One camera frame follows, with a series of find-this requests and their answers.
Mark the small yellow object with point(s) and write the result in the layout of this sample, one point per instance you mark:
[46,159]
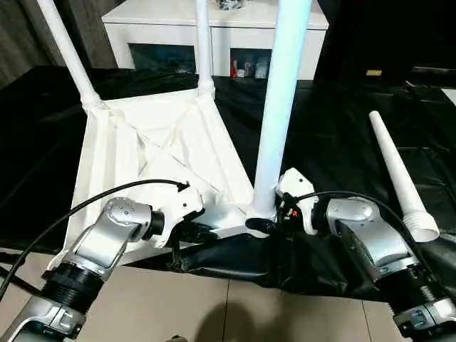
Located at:
[374,73]

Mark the black stand leg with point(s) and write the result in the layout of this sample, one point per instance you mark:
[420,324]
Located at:
[16,276]

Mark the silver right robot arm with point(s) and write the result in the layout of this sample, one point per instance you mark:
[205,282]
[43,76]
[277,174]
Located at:
[370,228]

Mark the white plastic table leg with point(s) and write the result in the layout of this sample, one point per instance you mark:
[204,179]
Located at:
[67,50]
[395,171]
[203,46]
[281,99]

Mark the white plastic table top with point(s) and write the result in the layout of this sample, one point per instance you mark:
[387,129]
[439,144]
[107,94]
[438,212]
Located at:
[117,149]

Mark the grey curtain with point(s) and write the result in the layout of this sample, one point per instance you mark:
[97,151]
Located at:
[53,32]

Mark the white flat board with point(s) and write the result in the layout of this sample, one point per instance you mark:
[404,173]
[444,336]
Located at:
[449,95]

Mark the white cabinet with glass doors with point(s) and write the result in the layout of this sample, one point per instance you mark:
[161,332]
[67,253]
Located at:
[160,28]

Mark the small white jar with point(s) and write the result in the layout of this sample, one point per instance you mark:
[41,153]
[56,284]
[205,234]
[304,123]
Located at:
[241,74]
[261,69]

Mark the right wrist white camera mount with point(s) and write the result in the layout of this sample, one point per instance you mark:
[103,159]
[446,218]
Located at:
[295,185]

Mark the black mat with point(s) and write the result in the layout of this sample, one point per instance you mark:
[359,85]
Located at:
[320,135]

